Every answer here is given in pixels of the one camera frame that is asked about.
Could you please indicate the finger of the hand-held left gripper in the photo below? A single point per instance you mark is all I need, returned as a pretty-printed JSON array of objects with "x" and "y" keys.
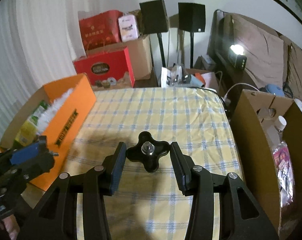
[
  {"x": 25, "y": 153},
  {"x": 40, "y": 165}
]

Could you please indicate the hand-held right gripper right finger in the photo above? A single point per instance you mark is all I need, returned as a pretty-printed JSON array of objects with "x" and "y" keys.
[{"x": 180, "y": 171}]

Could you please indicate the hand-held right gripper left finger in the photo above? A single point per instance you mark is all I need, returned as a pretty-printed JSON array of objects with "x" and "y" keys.
[{"x": 117, "y": 171}]

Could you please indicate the green and yellow carton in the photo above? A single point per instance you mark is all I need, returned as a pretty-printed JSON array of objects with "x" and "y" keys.
[{"x": 28, "y": 130}]

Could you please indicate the black star knob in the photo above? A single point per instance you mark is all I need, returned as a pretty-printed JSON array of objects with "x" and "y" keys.
[{"x": 151, "y": 162}]

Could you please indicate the orange cardboard box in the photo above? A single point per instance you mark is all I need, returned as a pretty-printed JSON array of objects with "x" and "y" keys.
[{"x": 65, "y": 120}]

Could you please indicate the white fluffy duster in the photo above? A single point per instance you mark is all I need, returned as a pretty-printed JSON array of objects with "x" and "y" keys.
[{"x": 53, "y": 107}]

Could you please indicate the person's left hand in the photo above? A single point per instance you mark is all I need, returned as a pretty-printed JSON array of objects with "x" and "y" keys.
[{"x": 8, "y": 228}]

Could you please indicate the large open cardboard box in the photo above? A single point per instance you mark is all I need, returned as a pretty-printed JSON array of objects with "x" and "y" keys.
[{"x": 251, "y": 142}]

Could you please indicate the clear plastic packaging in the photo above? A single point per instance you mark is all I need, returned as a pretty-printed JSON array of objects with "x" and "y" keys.
[{"x": 173, "y": 75}]

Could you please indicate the small cluttered cardboard box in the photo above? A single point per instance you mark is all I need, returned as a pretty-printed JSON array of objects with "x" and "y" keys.
[{"x": 208, "y": 78}]

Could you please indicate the white curtain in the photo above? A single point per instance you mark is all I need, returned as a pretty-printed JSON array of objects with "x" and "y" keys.
[{"x": 28, "y": 55}]

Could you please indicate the pink plastic packet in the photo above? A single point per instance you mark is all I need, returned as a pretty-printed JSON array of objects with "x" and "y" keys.
[{"x": 282, "y": 155}]

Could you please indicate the red collection paper bag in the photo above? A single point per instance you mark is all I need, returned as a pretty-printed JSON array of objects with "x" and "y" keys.
[{"x": 115, "y": 62}]

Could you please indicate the white capped plastic bottle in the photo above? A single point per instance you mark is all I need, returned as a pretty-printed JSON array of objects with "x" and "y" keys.
[{"x": 281, "y": 123}]

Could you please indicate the plain brown cardboard box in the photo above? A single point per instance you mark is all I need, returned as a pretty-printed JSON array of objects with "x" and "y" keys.
[{"x": 141, "y": 60}]

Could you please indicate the black speaker stand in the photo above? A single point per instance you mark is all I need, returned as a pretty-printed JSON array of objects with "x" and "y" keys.
[
  {"x": 192, "y": 50},
  {"x": 161, "y": 50}
]

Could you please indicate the light blue round object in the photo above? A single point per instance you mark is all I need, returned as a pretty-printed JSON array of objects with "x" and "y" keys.
[{"x": 273, "y": 90}]

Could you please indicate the small black lit lamp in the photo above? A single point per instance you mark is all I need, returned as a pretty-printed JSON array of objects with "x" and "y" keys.
[{"x": 238, "y": 60}]

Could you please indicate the dark wooden sofa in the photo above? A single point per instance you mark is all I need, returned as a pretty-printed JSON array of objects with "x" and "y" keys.
[{"x": 216, "y": 42}]

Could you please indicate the red gift bag gold print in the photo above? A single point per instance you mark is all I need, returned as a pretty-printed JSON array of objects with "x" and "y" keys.
[{"x": 98, "y": 30}]

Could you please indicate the pink tissue pack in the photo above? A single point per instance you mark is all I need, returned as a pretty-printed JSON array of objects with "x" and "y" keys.
[{"x": 128, "y": 27}]

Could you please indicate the beige sofa cushion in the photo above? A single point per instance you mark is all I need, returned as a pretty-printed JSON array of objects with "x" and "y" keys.
[
  {"x": 298, "y": 67},
  {"x": 261, "y": 47}
]

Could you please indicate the brown woven basket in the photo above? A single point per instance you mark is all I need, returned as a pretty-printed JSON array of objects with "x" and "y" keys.
[{"x": 139, "y": 21}]

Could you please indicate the black speaker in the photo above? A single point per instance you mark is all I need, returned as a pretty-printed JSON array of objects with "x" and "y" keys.
[
  {"x": 192, "y": 17},
  {"x": 153, "y": 16}
]

